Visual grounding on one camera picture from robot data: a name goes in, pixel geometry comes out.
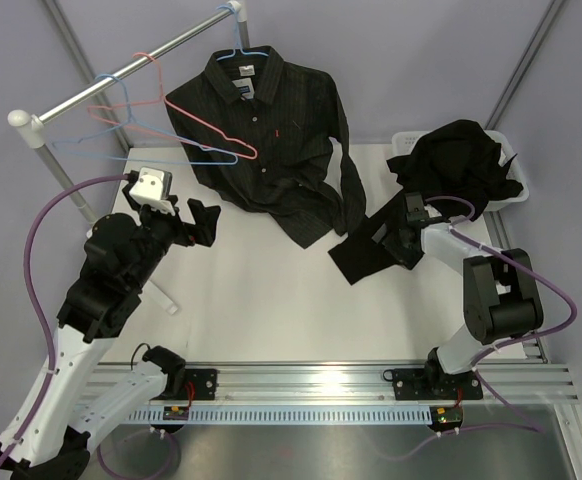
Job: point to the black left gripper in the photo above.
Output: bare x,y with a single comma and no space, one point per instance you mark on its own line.
202,232

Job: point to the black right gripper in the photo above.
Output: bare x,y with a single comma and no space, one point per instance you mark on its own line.
407,258

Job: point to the pink wire hanger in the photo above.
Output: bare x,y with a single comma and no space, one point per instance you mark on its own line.
120,116

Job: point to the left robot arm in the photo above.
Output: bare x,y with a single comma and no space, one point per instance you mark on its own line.
48,438

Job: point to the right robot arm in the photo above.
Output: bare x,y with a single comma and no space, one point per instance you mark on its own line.
499,300

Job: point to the black striped shirt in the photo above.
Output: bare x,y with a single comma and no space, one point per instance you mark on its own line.
304,177

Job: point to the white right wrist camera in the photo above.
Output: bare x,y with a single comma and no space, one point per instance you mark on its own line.
433,215

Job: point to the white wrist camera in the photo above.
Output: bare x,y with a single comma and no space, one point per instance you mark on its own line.
152,189
433,215

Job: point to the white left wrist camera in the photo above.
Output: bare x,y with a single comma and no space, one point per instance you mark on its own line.
152,189

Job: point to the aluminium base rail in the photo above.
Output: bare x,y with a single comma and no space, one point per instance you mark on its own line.
517,382

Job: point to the white slotted cable duct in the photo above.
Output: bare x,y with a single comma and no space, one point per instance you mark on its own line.
297,415

